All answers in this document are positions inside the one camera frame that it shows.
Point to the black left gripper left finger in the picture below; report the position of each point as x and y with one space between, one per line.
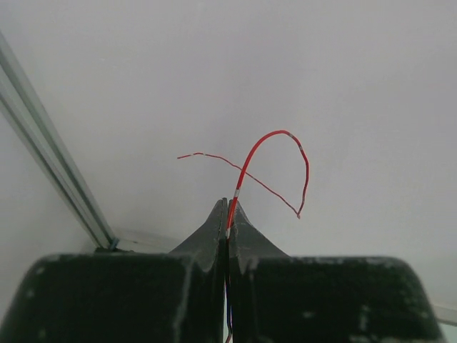
126 296

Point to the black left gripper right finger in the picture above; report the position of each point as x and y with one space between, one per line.
278 298

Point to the aluminium corner post left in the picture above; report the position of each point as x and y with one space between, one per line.
27 116

